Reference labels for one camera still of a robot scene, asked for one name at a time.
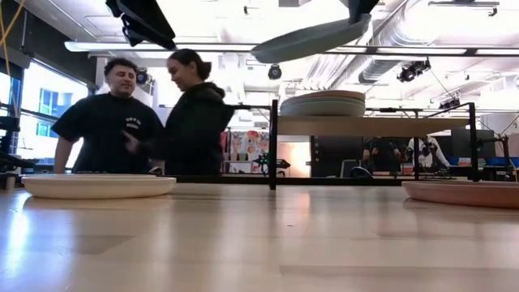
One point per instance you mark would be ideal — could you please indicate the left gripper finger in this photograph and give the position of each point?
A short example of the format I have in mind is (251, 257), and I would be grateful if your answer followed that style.
(140, 34)
(146, 16)

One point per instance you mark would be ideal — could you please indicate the teal green plate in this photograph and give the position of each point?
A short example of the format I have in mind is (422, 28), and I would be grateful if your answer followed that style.
(308, 42)

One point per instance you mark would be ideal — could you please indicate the silver ventilation duct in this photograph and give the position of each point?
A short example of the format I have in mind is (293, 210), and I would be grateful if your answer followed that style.
(379, 67)

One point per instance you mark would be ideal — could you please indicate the person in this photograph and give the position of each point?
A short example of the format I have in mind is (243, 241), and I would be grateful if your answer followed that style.
(194, 130)
(381, 156)
(101, 130)
(436, 152)

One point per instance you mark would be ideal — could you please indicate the floral poster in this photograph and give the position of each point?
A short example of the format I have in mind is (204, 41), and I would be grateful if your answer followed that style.
(249, 144)

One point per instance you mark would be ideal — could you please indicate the black perforated panel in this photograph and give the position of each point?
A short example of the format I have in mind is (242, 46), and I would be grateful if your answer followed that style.
(332, 152)

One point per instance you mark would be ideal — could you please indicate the black background robot arm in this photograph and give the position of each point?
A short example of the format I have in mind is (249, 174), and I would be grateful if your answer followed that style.
(284, 164)

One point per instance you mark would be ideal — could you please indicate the pale green plate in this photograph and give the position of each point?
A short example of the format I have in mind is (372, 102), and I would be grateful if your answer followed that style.
(324, 109)

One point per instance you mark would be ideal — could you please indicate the off-white plate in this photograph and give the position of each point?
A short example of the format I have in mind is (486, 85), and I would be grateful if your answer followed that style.
(97, 187)

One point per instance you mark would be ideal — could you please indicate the terracotta pink plate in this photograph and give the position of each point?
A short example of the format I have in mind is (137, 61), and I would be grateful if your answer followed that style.
(466, 194)

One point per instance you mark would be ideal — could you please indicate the large window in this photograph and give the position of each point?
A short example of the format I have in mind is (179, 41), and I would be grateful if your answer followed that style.
(30, 105)

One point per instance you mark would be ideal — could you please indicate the long ceiling light bar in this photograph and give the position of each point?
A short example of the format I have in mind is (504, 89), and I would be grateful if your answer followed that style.
(219, 47)

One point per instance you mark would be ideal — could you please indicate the black spot lamp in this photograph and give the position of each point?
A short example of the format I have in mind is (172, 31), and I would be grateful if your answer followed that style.
(142, 77)
(411, 71)
(449, 103)
(275, 72)

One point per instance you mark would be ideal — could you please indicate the black ceiling track rail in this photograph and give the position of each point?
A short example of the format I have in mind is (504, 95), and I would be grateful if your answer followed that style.
(462, 3)

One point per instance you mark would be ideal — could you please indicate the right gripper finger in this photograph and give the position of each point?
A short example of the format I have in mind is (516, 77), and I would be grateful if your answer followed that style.
(359, 10)

